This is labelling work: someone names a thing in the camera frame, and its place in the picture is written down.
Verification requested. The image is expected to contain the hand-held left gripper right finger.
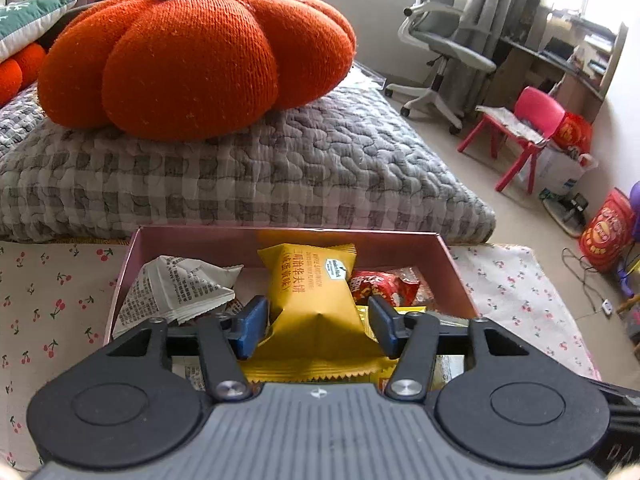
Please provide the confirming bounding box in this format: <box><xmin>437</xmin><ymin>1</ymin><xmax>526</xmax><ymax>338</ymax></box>
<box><xmin>367</xmin><ymin>296</ymin><xmax>538</xmax><ymax>402</ymax></box>

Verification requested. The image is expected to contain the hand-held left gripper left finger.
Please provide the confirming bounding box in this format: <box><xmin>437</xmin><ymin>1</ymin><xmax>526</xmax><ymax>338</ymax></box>
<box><xmin>100</xmin><ymin>296</ymin><xmax>271</xmax><ymax>402</ymax></box>

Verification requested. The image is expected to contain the large red snack packet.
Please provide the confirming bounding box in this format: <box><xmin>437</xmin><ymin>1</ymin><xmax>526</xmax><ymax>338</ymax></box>
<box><xmin>350</xmin><ymin>269</ymin><xmax>421</xmax><ymax>307</ymax></box>

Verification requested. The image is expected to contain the large yellow snack packet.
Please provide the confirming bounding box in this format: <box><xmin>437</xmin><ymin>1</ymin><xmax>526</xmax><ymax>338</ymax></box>
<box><xmin>240</xmin><ymin>242</ymin><xmax>386</xmax><ymax>385</ymax></box>

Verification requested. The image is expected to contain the white cardboard box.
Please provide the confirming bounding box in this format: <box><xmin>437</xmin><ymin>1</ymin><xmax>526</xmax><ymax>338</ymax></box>
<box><xmin>102</xmin><ymin>226</ymin><xmax>481</xmax><ymax>361</ymax></box>

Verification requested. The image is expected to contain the cream snack packet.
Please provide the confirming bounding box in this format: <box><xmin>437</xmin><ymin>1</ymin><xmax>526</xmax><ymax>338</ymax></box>
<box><xmin>430</xmin><ymin>355</ymin><xmax>468</xmax><ymax>388</ymax></box>

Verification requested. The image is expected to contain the white grey printed snack packet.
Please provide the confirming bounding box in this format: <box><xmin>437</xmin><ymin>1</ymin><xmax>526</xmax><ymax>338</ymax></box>
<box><xmin>112</xmin><ymin>255</ymin><xmax>244</xmax><ymax>338</ymax></box>

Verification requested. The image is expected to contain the cherry print sheet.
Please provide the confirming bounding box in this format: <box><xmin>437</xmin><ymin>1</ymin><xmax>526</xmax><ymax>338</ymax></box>
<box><xmin>0</xmin><ymin>240</ymin><xmax>601</xmax><ymax>476</ymax></box>

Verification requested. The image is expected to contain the large red gift bag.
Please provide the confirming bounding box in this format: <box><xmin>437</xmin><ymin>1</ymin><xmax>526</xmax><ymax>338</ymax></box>
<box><xmin>579</xmin><ymin>187</ymin><xmax>638</xmax><ymax>273</ymax></box>

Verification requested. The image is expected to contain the black floor device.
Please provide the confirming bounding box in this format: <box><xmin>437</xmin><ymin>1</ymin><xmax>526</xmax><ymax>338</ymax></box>
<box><xmin>542</xmin><ymin>191</ymin><xmax>590</xmax><ymax>238</ymax></box>

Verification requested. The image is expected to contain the patterned cloth on chair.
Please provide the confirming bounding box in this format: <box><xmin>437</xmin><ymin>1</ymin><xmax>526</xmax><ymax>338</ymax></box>
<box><xmin>475</xmin><ymin>105</ymin><xmax>548</xmax><ymax>145</ymax></box>

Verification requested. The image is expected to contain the small red gift bag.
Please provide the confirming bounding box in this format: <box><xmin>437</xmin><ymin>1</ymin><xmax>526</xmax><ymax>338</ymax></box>
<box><xmin>551</xmin><ymin>111</ymin><xmax>594</xmax><ymax>157</ymax></box>

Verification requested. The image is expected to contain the red plastic child chair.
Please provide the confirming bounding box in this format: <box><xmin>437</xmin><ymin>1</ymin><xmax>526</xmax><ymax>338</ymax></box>
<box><xmin>457</xmin><ymin>86</ymin><xmax>566</xmax><ymax>195</ymax></box>

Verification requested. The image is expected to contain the orange pumpkin cushion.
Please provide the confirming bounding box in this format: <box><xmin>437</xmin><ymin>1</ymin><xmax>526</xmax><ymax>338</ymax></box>
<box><xmin>37</xmin><ymin>0</ymin><xmax>357</xmax><ymax>142</ymax></box>

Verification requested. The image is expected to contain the grey office chair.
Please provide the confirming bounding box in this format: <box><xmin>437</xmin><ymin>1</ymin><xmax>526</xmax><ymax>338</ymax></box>
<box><xmin>385</xmin><ymin>0</ymin><xmax>498</xmax><ymax>136</ymax></box>

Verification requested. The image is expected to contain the wooden desk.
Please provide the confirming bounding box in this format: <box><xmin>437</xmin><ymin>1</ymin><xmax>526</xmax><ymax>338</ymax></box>
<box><xmin>487</xmin><ymin>15</ymin><xmax>628</xmax><ymax>123</ymax></box>

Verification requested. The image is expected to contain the small orange cushion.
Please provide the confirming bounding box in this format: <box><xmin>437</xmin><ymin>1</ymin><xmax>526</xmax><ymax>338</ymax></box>
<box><xmin>0</xmin><ymin>42</ymin><xmax>48</xmax><ymax>107</ymax></box>

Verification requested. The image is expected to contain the green snowflake pillow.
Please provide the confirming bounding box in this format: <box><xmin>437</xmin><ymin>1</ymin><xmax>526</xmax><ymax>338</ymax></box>
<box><xmin>0</xmin><ymin>0</ymin><xmax>78</xmax><ymax>63</ymax></box>

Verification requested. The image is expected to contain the black cable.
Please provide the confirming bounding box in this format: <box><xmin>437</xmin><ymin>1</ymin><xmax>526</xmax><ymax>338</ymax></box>
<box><xmin>561</xmin><ymin>247</ymin><xmax>608</xmax><ymax>311</ymax></box>

